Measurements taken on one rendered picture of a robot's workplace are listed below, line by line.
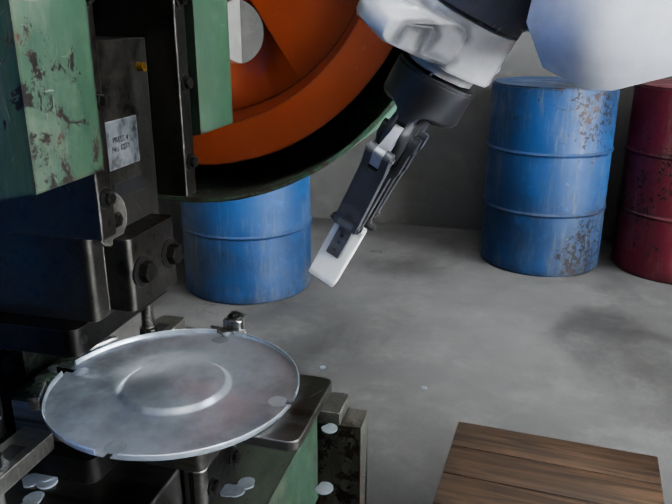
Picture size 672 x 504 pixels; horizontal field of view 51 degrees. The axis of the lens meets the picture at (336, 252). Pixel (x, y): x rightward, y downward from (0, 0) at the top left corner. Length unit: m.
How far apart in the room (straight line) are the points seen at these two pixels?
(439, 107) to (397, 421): 1.70
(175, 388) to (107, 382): 0.09
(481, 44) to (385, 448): 1.64
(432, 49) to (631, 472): 1.11
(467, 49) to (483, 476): 1.00
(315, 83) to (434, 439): 1.37
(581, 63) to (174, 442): 0.52
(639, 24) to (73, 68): 0.43
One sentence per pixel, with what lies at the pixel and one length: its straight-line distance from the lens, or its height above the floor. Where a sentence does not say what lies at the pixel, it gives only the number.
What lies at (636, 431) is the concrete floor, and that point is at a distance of 2.36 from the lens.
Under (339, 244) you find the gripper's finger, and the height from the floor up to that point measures 0.98.
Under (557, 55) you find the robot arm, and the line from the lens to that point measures 0.52.
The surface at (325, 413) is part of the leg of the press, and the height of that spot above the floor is 0.64.
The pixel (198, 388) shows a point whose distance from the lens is 0.84.
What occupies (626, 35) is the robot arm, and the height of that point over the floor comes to 1.18.
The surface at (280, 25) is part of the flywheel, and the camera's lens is 1.08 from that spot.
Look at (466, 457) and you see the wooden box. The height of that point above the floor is 0.35.
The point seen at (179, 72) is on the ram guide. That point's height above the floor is 1.13.
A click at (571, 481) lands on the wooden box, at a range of 1.48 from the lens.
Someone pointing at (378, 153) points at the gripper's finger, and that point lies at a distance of 0.60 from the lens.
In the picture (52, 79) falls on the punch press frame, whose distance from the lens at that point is 0.62.
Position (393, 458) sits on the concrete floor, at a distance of 2.08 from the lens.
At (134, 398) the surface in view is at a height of 0.79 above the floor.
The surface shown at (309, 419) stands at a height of 0.78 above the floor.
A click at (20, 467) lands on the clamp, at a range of 0.83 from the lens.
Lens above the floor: 1.20
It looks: 19 degrees down
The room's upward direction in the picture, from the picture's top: straight up
